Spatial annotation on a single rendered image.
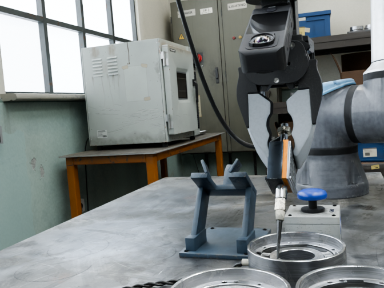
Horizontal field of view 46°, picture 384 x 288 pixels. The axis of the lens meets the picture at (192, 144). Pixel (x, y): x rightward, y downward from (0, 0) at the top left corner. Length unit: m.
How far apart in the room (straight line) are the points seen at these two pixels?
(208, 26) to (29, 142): 2.35
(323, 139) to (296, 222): 0.34
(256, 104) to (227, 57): 3.81
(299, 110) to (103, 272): 0.31
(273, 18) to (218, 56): 3.86
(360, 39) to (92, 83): 2.13
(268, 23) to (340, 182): 0.50
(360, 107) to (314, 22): 3.12
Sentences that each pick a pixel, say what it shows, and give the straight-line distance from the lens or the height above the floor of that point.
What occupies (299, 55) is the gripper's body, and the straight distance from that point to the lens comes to 0.52.
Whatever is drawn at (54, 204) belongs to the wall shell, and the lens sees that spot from 2.81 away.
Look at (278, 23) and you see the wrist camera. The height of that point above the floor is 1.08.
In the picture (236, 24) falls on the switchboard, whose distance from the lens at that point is 4.35.
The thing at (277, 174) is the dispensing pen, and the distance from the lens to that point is 0.50.
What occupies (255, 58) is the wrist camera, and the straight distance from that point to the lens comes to 0.44.
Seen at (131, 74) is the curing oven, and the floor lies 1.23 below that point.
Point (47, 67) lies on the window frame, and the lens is 2.92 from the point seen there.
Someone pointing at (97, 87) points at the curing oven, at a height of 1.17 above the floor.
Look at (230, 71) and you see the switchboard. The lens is 4.32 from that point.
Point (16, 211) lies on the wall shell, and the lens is 2.57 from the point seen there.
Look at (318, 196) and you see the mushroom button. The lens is 0.63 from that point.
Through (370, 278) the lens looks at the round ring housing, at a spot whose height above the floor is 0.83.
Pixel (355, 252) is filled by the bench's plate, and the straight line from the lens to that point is 0.62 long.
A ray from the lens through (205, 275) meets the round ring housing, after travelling 0.45.
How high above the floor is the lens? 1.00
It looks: 4 degrees down
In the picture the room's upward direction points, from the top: 4 degrees counter-clockwise
